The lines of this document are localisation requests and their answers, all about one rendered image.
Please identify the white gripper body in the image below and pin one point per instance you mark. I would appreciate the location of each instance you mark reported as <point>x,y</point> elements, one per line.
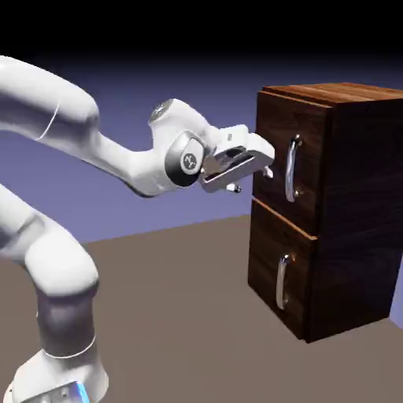
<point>239,167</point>

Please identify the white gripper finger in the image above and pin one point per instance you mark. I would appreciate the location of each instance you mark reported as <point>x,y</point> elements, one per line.
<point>234,188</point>
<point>269,172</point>

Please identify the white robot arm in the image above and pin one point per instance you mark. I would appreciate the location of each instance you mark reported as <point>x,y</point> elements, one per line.
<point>59,110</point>

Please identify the dark wooden cabinet door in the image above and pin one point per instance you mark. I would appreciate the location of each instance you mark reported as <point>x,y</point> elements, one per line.
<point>267,252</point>
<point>270,126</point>

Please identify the dark wooden cabinet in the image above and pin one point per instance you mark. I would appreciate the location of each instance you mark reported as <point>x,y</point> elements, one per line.
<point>362,204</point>

